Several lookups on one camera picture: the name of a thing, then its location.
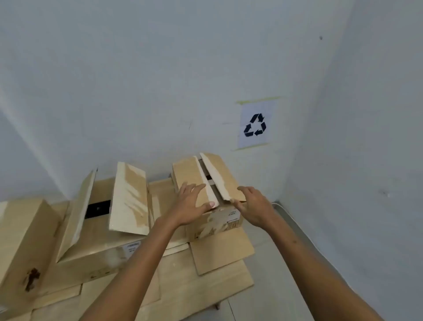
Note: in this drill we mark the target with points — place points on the person's left hand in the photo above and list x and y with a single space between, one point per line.
186 206

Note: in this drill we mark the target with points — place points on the person's right hand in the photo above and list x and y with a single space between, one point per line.
257 210

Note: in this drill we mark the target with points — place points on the person's left thumb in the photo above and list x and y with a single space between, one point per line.
207 206

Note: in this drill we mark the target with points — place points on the person's right thumb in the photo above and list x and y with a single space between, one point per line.
237 204

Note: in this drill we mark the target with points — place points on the small labelled cardboard box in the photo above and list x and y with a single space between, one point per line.
218 180

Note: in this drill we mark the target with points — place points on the person's left forearm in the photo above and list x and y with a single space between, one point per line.
138 268

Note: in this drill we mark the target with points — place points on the person's right forearm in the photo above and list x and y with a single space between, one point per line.
314 274

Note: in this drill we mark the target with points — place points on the small flat cardboard sheet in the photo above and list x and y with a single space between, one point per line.
221 249

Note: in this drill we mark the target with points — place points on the large open cardboard box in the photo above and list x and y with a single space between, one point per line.
129 198

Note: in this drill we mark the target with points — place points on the white recycling symbol paper sign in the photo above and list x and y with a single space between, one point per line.
256 125

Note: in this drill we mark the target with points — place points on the large flattened cardboard sheet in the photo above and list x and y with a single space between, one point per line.
195 291

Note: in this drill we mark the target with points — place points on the stained closed cardboard box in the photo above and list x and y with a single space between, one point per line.
23 238

